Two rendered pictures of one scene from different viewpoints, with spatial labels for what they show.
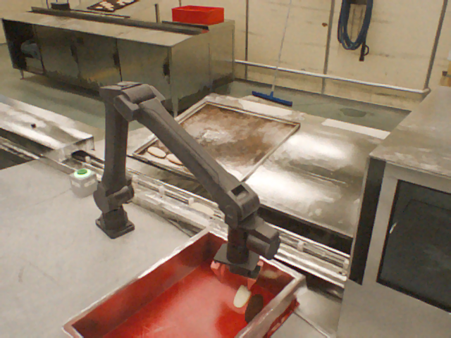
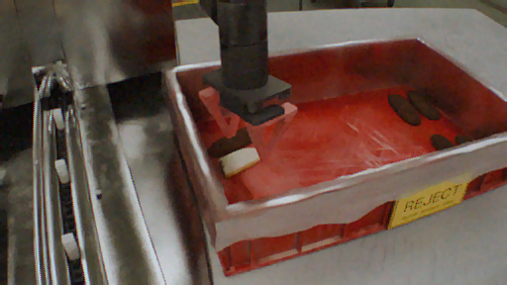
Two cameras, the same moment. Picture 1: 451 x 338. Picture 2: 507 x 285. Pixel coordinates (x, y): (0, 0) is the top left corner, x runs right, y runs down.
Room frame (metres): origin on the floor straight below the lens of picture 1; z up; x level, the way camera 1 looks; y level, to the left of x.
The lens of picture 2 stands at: (1.20, 0.21, 1.21)
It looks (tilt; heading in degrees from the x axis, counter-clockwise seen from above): 37 degrees down; 210
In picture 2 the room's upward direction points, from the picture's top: straight up
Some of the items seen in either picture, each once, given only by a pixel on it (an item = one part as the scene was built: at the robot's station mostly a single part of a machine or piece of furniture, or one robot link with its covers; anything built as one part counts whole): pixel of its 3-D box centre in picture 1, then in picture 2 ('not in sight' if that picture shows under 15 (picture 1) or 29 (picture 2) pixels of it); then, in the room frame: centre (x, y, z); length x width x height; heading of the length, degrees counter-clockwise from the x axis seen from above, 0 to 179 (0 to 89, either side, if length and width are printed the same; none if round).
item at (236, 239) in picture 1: (241, 232); (241, 16); (0.81, -0.04, 1.04); 0.07 x 0.06 x 0.07; 50
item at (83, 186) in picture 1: (85, 186); not in sight; (1.37, 0.53, 0.84); 0.08 x 0.08 x 0.11; 54
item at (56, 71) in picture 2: not in sight; (52, 78); (0.86, -0.39, 0.90); 0.06 x 0.01 x 0.06; 144
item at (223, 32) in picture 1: (199, 58); not in sight; (5.15, 0.30, 0.44); 0.70 x 0.55 x 0.87; 54
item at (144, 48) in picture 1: (117, 46); not in sight; (5.42, 1.34, 0.51); 3.00 x 1.26 x 1.03; 54
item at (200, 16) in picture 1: (198, 14); not in sight; (5.15, 0.30, 0.94); 0.51 x 0.36 x 0.13; 58
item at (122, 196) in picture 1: (115, 197); not in sight; (1.13, 0.34, 0.94); 0.09 x 0.05 x 0.10; 50
